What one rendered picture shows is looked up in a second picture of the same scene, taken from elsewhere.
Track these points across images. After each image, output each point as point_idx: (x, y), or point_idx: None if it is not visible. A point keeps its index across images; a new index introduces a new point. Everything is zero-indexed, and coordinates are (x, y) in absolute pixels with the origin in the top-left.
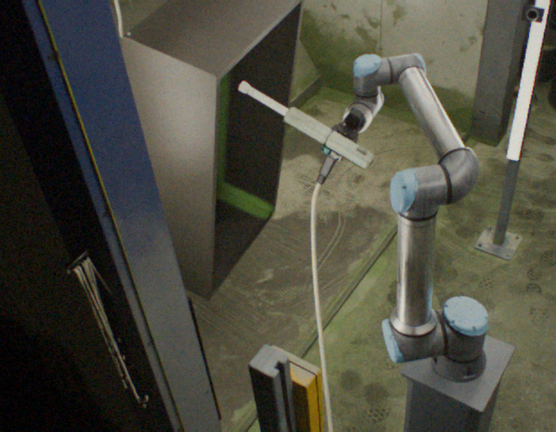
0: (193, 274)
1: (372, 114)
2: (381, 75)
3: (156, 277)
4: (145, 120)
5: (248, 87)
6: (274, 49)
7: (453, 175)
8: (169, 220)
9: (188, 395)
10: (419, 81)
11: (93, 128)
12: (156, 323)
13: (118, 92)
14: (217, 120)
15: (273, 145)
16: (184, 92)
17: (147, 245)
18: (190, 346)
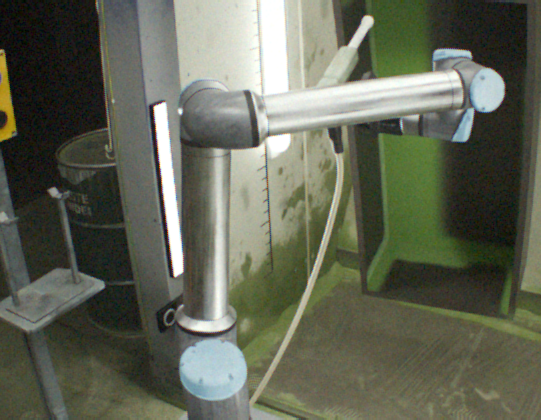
0: (366, 252)
1: (419, 119)
2: (443, 70)
3: (122, 48)
4: (368, 47)
5: (364, 21)
6: (536, 77)
7: (196, 95)
8: (371, 175)
9: (137, 196)
10: (420, 74)
11: None
12: (118, 89)
13: None
14: (341, 42)
15: (526, 217)
16: (347, 9)
17: (119, 14)
18: (143, 149)
